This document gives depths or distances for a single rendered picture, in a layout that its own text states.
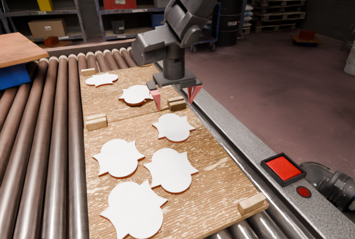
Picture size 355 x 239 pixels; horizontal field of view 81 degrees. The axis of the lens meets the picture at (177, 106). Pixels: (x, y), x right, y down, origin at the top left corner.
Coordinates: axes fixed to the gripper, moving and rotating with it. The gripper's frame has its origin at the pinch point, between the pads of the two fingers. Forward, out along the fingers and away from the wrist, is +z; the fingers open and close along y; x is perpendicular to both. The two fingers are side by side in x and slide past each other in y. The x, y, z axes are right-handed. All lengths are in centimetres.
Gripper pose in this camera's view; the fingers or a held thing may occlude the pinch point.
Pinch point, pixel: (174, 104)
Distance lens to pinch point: 60.3
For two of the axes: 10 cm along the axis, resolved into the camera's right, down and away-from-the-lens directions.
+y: 9.3, -2.1, 3.0
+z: 0.1, 8.3, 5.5
